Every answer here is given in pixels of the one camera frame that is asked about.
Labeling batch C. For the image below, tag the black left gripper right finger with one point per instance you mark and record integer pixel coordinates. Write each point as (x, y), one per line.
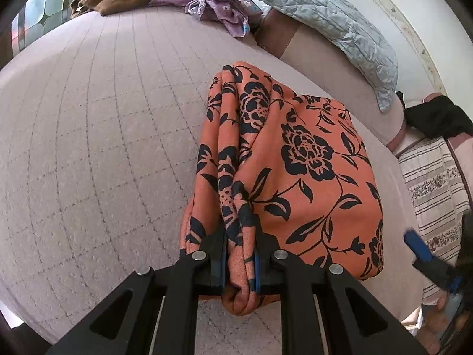
(325, 310)

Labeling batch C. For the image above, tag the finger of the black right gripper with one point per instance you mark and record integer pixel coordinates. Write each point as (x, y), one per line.
(439, 272)

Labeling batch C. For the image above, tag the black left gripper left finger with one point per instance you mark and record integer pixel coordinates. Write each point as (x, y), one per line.
(153, 311)

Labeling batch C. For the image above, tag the orange black floral garment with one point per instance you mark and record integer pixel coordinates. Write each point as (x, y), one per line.
(293, 166)

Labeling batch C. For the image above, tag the person's right hand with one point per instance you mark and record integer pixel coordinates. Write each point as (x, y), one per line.
(435, 322)

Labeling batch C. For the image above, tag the striped floral pillow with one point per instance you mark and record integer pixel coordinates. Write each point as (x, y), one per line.
(438, 195)

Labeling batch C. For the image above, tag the pink bed headboard cushion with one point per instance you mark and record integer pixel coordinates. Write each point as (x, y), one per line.
(314, 56)

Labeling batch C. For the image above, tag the pink quilted bed cover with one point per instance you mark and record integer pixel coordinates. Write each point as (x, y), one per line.
(100, 121)

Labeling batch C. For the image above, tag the grey quilted blanket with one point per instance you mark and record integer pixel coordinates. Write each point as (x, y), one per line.
(351, 32)

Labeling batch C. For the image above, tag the purple crumpled cloth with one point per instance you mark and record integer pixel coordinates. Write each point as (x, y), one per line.
(237, 16)

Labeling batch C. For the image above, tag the window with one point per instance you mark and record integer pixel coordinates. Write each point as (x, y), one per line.
(35, 19)

